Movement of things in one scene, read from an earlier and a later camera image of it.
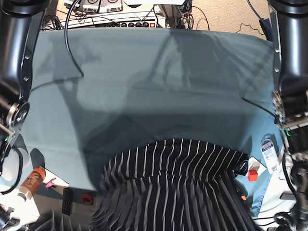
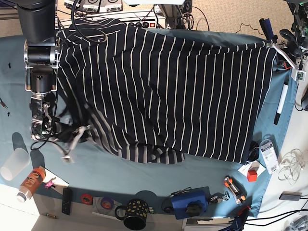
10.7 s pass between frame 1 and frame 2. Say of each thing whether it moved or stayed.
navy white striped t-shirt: moved
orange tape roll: stayed
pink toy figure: stayed
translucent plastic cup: stayed
